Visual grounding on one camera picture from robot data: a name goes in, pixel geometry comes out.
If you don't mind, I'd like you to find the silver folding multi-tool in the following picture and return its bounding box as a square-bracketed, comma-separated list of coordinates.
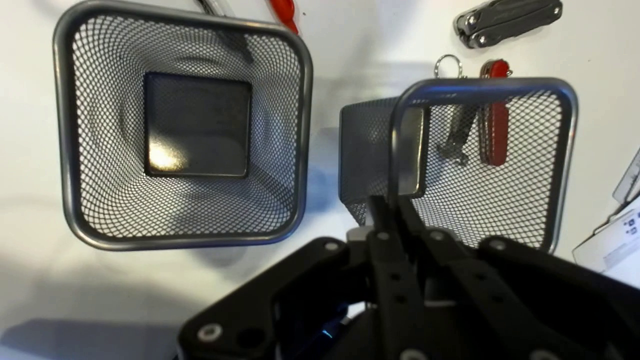
[451, 0, 565, 49]

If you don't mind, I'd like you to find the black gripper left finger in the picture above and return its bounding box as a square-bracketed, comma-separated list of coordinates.
[177, 193, 432, 360]

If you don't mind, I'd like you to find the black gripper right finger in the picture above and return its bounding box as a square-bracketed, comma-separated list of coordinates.
[398, 196, 640, 360]

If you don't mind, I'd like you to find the black mesh pen holder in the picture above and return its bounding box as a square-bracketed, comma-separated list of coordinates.
[338, 76, 579, 255]
[52, 0, 316, 253]

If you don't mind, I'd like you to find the keyring with metal opener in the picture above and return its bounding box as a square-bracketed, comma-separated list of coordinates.
[432, 51, 483, 167]

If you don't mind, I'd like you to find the red pocket knife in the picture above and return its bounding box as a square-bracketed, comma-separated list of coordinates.
[477, 57, 513, 167]

